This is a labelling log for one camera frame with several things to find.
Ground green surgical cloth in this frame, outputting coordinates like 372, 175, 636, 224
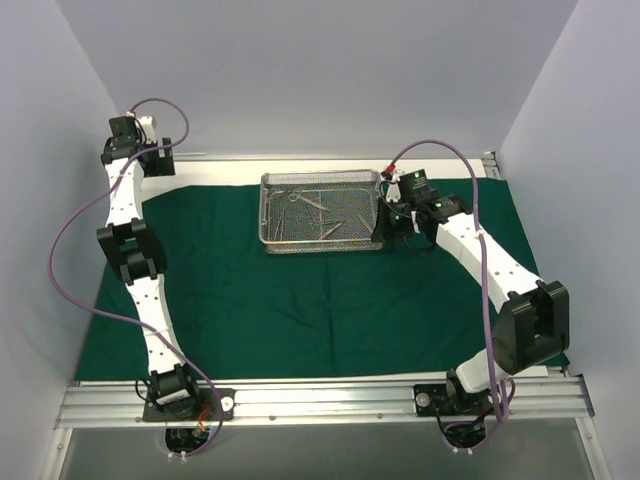
73, 177, 571, 382

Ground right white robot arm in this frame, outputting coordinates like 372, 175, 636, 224
372, 195, 570, 413

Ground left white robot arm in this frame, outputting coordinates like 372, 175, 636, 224
96, 127, 202, 419

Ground silver surgical scissors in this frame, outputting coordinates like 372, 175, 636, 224
286, 190, 328, 211

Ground silver forceps centre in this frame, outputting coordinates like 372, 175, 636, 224
304, 210, 346, 241

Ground silver forceps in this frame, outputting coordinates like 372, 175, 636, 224
274, 209, 286, 241
304, 210, 346, 241

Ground metal mesh instrument tray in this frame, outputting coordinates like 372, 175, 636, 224
258, 169, 383, 254

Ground silver forceps left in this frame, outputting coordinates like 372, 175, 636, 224
274, 209, 286, 241

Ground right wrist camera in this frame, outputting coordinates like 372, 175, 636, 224
398, 169, 438, 205

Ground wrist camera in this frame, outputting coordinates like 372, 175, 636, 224
398, 169, 438, 205
109, 115, 157, 147

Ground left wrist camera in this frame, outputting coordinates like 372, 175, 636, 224
109, 115, 157, 147

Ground aluminium right side rail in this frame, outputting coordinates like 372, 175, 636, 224
481, 151, 502, 180

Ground aluminium rail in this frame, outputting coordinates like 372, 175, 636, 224
56, 368, 594, 429
481, 151, 502, 180

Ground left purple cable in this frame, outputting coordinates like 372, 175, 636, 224
47, 97, 224, 459

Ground purple cable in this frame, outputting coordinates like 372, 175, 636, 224
47, 97, 224, 459
389, 139, 516, 446

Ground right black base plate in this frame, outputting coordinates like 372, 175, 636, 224
412, 383, 493, 417

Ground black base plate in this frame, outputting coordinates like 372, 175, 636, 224
142, 388, 236, 422
412, 383, 493, 417

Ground aluminium front rail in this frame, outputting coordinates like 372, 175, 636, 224
56, 368, 594, 429

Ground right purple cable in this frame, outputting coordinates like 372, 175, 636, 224
389, 139, 516, 446

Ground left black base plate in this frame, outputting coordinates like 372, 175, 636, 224
142, 388, 236, 422

